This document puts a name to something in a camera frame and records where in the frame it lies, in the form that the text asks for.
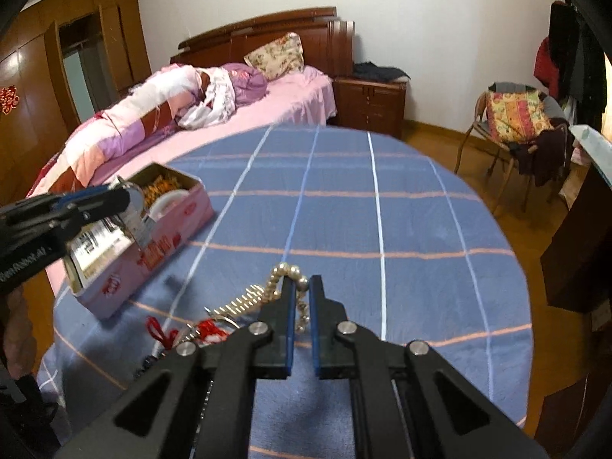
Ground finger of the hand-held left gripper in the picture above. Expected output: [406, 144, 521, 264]
[62, 198, 132, 241]
[52, 186, 131, 213]

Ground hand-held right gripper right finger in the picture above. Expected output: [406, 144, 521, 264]
[309, 275, 550, 459]

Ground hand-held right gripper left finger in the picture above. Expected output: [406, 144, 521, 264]
[55, 275, 295, 459]

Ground silver packet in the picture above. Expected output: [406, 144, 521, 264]
[109, 176, 155, 250]

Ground pearl necklace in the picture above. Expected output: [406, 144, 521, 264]
[260, 263, 313, 335]

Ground pink tin box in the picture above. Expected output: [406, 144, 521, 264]
[67, 163, 216, 321]

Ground person's left forearm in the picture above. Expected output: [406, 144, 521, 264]
[0, 289, 36, 381]

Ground printed label card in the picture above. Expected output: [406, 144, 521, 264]
[69, 220, 132, 292]

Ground gold hair comb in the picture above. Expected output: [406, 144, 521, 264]
[205, 284, 269, 320]

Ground white bangle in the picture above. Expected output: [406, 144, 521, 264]
[148, 190, 189, 216]

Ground patchwork quilt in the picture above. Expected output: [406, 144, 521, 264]
[29, 64, 211, 198]

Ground blue plaid tablecloth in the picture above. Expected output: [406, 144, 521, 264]
[38, 123, 535, 459]

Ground wooden wardrobe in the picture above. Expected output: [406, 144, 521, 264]
[0, 0, 153, 206]

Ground white and purple cloth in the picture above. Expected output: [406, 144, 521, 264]
[177, 67, 240, 130]

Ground wooden bed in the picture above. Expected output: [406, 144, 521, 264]
[26, 7, 357, 297]

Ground floral pillow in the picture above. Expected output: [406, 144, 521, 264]
[244, 33, 306, 81]

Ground wooden nightstand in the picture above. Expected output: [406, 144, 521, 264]
[333, 75, 408, 140]

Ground wooden chair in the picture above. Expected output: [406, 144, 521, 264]
[453, 82, 571, 215]

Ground dark folded clothing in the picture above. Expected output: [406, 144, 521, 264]
[353, 61, 412, 83]

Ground dark wooden cabinet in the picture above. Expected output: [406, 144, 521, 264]
[539, 163, 612, 314]

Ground dark clothes on chair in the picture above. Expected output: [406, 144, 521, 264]
[508, 123, 571, 188]

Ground colourful patterned cushion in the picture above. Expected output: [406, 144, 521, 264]
[485, 90, 555, 143]

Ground white board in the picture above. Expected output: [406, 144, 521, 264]
[568, 124, 612, 188]

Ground hanging red garment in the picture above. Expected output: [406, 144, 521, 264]
[533, 37, 561, 100]

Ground hanging black coat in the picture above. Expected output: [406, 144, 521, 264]
[547, 0, 609, 130]

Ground orange bead string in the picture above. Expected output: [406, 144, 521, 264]
[142, 172, 189, 204]

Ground red string ornament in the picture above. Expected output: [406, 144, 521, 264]
[146, 316, 236, 351]

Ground dark bead bracelet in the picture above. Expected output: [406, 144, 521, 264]
[133, 354, 164, 379]

